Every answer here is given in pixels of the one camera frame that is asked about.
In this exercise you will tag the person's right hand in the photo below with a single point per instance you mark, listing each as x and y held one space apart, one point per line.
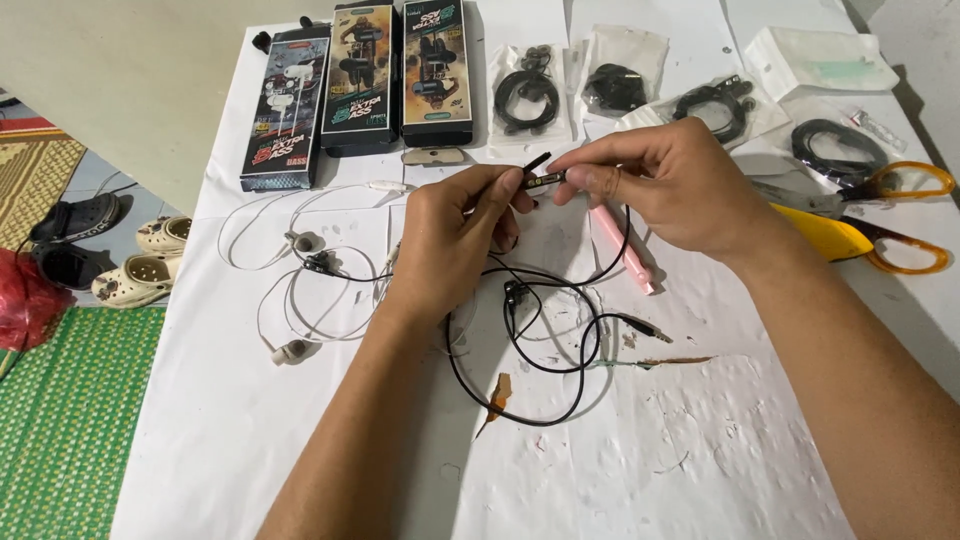
675 187

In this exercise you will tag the small clear tube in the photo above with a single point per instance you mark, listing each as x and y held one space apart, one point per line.
877 129

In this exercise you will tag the pink pen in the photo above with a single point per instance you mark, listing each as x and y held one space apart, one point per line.
626 251

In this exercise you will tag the white paper table cover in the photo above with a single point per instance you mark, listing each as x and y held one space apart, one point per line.
675 465

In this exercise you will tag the yellow utility knife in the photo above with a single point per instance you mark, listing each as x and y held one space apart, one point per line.
821 232

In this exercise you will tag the clear bag with bunched earphones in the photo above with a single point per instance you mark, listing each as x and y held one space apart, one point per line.
619 82

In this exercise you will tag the red plastic bag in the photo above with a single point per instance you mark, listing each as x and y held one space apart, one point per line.
30 300

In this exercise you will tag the wide clear bag with earphones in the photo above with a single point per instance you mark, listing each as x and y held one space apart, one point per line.
712 109

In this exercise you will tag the white flat pouch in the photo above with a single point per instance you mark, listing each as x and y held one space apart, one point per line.
817 64

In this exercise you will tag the earphone box with white earphones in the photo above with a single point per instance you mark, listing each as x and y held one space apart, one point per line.
285 112

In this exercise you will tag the person's left hand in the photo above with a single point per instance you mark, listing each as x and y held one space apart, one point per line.
442 240

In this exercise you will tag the patterned brown rug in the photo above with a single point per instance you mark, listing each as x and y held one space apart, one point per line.
34 180

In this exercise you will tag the clear bag with coiled earphones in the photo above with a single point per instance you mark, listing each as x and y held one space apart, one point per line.
527 94

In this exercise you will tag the green woven mat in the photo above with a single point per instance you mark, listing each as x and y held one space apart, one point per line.
67 420

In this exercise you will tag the cream clog shoe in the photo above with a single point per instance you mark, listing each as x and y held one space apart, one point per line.
135 281
163 234

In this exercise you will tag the earphone box with orange print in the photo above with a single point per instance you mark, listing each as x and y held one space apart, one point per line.
361 82

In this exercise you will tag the beige card piece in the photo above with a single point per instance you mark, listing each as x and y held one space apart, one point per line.
433 155

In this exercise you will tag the black clog shoe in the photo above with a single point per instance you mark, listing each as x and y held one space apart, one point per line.
75 217
71 266

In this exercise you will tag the earphone box with teal lettering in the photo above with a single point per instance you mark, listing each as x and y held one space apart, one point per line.
437 75

